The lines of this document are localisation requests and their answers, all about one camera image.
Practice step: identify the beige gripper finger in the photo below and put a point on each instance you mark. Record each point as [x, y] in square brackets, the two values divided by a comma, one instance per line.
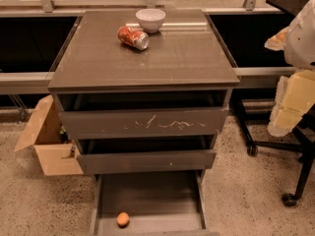
[277, 41]
[294, 98]

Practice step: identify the orange fruit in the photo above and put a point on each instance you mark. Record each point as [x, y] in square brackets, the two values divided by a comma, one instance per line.
[123, 219]

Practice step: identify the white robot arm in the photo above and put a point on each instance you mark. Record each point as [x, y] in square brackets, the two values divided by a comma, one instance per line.
[299, 50]

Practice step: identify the grey top drawer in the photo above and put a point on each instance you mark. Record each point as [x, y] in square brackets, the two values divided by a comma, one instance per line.
[135, 115]

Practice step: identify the grey drawer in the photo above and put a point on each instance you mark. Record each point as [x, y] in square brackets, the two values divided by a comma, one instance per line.
[147, 155]
[135, 115]
[158, 203]

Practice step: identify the grey drawer cabinet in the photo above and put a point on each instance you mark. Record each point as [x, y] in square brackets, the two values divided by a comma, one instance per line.
[184, 55]

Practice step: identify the grey bottom drawer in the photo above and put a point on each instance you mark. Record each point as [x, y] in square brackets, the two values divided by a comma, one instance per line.
[158, 203]

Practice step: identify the grey middle drawer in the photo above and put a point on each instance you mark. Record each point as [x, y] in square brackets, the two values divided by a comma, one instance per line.
[147, 155]

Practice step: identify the black office chair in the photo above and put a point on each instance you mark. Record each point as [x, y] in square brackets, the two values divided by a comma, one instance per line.
[304, 146]

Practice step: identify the black side table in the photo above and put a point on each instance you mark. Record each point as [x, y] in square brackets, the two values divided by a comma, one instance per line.
[292, 7]

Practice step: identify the white bowl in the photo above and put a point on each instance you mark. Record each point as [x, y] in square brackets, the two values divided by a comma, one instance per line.
[150, 20]

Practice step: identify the crushed orange soda can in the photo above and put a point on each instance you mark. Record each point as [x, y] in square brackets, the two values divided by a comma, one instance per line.
[133, 37]

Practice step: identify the brown cardboard box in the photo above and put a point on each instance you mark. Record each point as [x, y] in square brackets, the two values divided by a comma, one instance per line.
[42, 133]

